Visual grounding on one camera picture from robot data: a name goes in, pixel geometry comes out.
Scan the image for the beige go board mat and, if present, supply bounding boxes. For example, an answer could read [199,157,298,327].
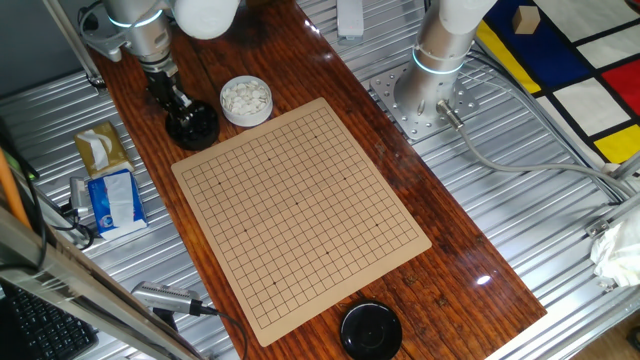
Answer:
[170,96,433,348]

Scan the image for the small wooden cube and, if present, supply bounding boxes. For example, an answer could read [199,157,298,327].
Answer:
[511,4,542,36]

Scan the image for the black camera cable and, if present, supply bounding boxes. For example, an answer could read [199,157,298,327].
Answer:
[199,304,250,360]

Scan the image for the black round stone bowl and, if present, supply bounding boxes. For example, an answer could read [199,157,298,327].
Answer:
[164,99,221,152]

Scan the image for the small silver device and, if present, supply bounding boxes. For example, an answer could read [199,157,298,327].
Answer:
[68,176,92,217]

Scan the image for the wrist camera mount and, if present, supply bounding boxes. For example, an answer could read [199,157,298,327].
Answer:
[78,27,126,64]

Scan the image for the white round stone bowl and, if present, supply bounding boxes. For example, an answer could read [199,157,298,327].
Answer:
[219,74,274,128]

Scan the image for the silver ribbed camera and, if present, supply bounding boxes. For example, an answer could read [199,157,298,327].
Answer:
[130,280,204,317]

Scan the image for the thin aluminium pole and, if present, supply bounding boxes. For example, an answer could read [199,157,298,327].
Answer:
[42,0,107,94]

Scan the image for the aluminium frame bar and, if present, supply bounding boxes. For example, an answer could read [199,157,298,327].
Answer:
[0,204,206,360]

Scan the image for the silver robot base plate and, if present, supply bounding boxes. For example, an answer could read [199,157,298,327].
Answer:
[368,62,481,142]

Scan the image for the heap of white go stones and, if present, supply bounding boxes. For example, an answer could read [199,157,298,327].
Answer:
[222,79,270,116]

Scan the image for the gold tissue pack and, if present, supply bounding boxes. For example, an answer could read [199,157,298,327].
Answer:
[73,120,135,179]

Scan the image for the colourful checked cloth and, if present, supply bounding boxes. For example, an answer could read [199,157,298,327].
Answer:
[474,0,640,166]

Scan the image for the orange pole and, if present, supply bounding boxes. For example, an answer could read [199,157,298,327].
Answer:
[0,147,32,229]

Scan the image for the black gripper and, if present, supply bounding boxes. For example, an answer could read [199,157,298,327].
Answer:
[143,62,202,127]

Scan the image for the black round bowl lid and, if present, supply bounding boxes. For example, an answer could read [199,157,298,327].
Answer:
[339,298,404,360]

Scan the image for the grey floor cable bundle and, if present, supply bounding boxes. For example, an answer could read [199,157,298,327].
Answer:
[464,49,640,201]

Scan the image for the blue tissue pack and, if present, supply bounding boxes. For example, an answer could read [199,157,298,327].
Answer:
[87,168,150,241]

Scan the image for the black computer keyboard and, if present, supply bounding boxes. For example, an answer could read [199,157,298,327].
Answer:
[4,284,100,360]

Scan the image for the thick grey base cable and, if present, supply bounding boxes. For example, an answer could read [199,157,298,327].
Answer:
[435,99,636,199]

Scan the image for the heap of black go stones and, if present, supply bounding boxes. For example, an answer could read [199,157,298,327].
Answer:
[172,104,217,139]

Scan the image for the white crumpled cloth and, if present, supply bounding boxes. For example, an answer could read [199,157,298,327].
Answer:
[589,219,640,289]

